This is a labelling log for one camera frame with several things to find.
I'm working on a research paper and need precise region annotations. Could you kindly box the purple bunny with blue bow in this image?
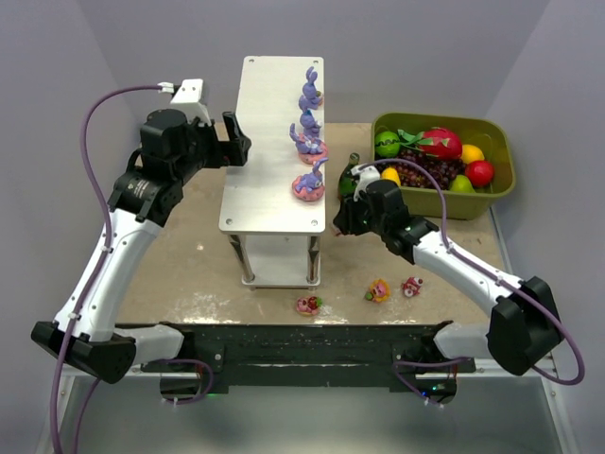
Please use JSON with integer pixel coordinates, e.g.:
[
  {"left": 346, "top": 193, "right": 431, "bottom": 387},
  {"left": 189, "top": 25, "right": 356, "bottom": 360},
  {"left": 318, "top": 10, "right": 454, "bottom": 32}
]
[{"left": 300, "top": 110, "right": 322, "bottom": 137}]

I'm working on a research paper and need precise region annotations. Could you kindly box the pink yellow bear toy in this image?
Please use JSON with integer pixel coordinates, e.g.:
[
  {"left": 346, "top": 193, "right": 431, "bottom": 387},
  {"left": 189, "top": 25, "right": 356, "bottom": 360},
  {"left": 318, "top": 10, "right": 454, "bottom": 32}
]
[{"left": 364, "top": 279, "right": 390, "bottom": 303}]

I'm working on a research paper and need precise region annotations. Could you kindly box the purple bunny with strawberry cake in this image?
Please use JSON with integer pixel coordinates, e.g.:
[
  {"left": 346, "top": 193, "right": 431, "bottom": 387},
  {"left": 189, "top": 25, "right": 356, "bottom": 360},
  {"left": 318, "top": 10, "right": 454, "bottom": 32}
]
[{"left": 298, "top": 66, "right": 323, "bottom": 112}]

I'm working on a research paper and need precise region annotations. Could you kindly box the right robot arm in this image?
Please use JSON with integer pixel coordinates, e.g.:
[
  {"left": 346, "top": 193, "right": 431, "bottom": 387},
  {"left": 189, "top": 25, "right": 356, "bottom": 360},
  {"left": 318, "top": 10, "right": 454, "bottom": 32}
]
[{"left": 334, "top": 180, "right": 563, "bottom": 375}]

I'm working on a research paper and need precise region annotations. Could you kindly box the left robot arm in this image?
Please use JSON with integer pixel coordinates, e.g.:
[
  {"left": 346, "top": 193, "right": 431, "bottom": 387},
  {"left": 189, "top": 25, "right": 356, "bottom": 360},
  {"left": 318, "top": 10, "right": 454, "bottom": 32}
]
[{"left": 31, "top": 109, "right": 251, "bottom": 384}]

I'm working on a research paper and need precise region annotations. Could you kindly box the white two-tier shelf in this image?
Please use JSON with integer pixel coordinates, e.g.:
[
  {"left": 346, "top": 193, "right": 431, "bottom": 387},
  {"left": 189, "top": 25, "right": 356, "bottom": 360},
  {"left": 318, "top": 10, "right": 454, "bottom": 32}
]
[{"left": 218, "top": 56, "right": 326, "bottom": 288}]

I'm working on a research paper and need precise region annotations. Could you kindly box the green glass bottle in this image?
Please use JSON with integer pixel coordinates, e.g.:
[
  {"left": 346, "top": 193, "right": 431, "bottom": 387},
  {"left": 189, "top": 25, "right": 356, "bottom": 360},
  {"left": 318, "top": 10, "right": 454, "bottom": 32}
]
[{"left": 337, "top": 152, "right": 360, "bottom": 200}]

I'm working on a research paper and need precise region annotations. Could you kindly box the yellow toy mango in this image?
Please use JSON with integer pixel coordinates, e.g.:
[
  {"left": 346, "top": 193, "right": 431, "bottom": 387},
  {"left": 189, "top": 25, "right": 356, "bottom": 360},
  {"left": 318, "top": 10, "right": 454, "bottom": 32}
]
[{"left": 381, "top": 167, "right": 401, "bottom": 187}]

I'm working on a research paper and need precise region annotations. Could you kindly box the purple toy grape bunch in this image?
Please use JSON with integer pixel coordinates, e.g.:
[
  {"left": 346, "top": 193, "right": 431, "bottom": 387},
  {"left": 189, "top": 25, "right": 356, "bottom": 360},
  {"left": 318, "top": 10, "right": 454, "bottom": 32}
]
[{"left": 376, "top": 147, "right": 466, "bottom": 190}]

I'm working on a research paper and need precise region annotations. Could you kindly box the green toy lime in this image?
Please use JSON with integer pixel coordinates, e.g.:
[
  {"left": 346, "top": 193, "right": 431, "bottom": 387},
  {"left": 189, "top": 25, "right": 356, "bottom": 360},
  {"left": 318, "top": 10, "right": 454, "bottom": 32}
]
[{"left": 374, "top": 131, "right": 401, "bottom": 159}]

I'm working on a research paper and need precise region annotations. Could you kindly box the red pink bear toy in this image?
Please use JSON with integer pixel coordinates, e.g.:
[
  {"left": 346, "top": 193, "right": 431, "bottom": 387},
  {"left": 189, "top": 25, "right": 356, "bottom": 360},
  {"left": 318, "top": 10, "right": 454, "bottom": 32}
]
[{"left": 401, "top": 276, "right": 424, "bottom": 298}]

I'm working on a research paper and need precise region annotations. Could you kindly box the pink strawberry donut toy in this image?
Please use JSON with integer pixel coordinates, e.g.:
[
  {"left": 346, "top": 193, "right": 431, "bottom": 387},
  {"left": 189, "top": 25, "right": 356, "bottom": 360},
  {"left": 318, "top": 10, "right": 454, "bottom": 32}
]
[{"left": 295, "top": 296, "right": 323, "bottom": 316}]

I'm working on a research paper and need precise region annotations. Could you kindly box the green toy apple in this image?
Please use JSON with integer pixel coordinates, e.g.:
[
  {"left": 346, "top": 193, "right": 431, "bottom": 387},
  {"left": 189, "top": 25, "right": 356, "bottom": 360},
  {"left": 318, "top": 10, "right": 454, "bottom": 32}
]
[{"left": 449, "top": 174, "right": 475, "bottom": 194}]

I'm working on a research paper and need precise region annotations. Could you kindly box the red toy dragon fruit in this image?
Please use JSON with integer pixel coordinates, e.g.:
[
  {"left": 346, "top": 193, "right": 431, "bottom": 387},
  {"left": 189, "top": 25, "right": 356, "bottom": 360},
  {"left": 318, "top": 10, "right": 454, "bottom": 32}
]
[{"left": 397, "top": 127, "right": 462, "bottom": 161}]

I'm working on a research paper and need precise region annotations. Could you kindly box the red toy apple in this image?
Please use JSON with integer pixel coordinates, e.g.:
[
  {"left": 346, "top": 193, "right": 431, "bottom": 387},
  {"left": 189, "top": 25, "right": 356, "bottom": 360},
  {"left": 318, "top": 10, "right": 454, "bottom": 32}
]
[{"left": 465, "top": 160, "right": 494, "bottom": 187}]

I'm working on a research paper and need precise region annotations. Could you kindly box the yellow toy lemon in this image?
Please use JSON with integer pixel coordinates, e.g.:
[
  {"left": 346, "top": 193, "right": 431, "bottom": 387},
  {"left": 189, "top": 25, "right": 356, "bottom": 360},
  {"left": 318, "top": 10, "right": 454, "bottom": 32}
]
[{"left": 460, "top": 144, "right": 485, "bottom": 165}]

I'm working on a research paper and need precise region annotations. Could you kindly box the olive green plastic bin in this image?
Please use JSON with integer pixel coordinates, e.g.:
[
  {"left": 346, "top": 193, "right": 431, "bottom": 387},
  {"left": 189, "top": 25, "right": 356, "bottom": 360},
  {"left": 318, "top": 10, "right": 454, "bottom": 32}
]
[{"left": 372, "top": 112, "right": 516, "bottom": 220}]

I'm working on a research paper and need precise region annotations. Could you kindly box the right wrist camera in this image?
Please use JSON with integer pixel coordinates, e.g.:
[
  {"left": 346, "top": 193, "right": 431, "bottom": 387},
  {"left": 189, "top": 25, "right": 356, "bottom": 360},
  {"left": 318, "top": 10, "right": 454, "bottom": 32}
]
[{"left": 351, "top": 165, "right": 381, "bottom": 201}]

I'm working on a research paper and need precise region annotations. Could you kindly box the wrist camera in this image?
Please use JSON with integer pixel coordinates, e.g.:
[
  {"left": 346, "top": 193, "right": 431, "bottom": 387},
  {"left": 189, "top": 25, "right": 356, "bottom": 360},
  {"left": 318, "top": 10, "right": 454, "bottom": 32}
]
[
  {"left": 351, "top": 165, "right": 381, "bottom": 201},
  {"left": 158, "top": 79, "right": 212, "bottom": 126}
]

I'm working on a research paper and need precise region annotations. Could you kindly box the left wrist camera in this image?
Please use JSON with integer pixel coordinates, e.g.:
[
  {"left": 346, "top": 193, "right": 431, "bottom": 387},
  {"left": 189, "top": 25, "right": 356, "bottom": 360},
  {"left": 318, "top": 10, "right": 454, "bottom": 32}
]
[{"left": 158, "top": 79, "right": 212, "bottom": 126}]

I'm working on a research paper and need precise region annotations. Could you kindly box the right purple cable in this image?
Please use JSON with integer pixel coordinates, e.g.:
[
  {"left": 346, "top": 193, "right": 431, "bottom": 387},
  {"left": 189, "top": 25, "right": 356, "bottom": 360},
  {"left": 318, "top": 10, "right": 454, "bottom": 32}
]
[{"left": 352, "top": 158, "right": 586, "bottom": 408}]

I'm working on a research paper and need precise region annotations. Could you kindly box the purple cable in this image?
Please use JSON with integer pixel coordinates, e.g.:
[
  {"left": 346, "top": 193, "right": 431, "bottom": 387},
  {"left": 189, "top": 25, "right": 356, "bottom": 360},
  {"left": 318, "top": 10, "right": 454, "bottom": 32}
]
[
  {"left": 352, "top": 158, "right": 586, "bottom": 408},
  {"left": 49, "top": 83, "right": 216, "bottom": 454}
]

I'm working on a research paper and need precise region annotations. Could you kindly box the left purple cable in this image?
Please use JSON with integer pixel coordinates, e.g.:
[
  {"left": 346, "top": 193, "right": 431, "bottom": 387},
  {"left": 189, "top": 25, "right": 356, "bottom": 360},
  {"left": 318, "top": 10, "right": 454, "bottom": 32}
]
[{"left": 49, "top": 83, "right": 216, "bottom": 454}]

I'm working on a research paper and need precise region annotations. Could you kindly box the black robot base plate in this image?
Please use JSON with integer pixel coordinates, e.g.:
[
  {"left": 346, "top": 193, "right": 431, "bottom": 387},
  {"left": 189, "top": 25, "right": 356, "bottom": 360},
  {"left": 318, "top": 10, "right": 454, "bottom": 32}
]
[{"left": 142, "top": 324, "right": 475, "bottom": 396}]

